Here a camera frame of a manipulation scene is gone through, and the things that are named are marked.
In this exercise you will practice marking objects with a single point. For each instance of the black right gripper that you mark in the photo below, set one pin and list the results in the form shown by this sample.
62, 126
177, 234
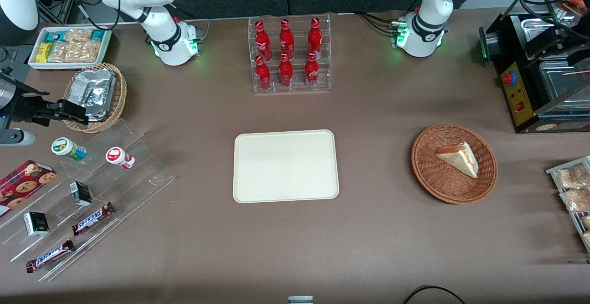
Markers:
26, 108

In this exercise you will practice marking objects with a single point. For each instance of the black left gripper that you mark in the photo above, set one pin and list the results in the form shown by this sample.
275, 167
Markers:
547, 40

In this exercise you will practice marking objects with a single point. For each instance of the triangular sandwich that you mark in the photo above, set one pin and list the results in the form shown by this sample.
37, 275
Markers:
461, 156

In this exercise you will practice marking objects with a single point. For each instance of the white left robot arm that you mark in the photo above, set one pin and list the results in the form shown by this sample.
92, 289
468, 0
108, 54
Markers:
433, 0

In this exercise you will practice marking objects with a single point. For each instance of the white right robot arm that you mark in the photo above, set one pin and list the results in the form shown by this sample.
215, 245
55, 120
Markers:
159, 32

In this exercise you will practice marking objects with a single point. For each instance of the light wicker basket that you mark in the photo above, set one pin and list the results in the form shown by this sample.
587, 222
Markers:
119, 96

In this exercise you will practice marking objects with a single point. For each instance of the white snack tray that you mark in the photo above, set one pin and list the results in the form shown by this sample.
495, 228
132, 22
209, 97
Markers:
33, 64

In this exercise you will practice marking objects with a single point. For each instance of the brown wicker basket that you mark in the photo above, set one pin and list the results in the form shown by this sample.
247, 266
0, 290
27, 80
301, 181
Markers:
442, 179

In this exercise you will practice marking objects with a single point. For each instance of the cream plastic tray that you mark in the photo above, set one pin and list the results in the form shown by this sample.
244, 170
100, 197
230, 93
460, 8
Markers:
286, 166

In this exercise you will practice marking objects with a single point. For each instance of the steel food pan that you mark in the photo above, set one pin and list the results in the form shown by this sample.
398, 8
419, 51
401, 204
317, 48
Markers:
534, 24
560, 78

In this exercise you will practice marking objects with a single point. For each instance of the silver foil packet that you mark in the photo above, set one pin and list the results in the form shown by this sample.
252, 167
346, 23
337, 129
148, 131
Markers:
94, 92

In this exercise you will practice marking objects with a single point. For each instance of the green lid drink cup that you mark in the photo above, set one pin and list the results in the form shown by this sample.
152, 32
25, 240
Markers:
67, 148

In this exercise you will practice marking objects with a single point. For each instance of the red skewered sausage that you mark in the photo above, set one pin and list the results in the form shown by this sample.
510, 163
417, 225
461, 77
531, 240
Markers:
574, 2

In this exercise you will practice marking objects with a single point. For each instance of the red emergency stop button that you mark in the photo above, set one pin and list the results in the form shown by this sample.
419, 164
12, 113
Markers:
510, 78

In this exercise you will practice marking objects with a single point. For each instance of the clear cracker bag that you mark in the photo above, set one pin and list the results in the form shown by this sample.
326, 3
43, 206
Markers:
76, 50

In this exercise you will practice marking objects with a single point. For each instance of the yellow snack packet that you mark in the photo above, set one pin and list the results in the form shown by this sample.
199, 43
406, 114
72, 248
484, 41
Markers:
44, 53

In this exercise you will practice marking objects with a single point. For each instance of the black hot food display case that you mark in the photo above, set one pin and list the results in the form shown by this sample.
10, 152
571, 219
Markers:
530, 106

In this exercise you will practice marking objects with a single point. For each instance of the red lid drink cup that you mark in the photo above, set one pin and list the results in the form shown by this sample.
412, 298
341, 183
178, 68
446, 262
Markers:
119, 156

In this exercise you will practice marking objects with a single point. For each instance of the teal snack packet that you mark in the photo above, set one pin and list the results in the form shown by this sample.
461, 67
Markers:
55, 37
97, 35

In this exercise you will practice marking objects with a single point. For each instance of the small black carton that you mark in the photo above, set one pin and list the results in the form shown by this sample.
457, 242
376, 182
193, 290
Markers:
80, 193
36, 224

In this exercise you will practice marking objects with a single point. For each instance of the red plaid cookie box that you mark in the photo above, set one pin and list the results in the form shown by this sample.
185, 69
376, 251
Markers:
23, 186

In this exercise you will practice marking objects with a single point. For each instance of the clear acrylic stepped stand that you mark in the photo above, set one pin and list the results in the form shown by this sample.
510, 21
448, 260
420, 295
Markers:
138, 184

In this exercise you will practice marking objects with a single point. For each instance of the brown Snickers bar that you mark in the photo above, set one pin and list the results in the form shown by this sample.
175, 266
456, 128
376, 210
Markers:
92, 219
50, 255

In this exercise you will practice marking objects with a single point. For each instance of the clear bag of pastries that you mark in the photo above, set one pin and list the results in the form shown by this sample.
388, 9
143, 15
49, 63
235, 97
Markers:
576, 199
571, 177

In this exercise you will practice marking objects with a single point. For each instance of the red cola bottle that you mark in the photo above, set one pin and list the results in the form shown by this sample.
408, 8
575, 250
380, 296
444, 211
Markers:
262, 41
286, 73
262, 74
315, 39
312, 71
286, 40

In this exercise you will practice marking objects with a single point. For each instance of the clear acrylic bottle rack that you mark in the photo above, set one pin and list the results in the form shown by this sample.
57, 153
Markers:
297, 87

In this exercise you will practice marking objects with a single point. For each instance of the grey box at table edge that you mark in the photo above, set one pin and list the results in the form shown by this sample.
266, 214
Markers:
300, 300

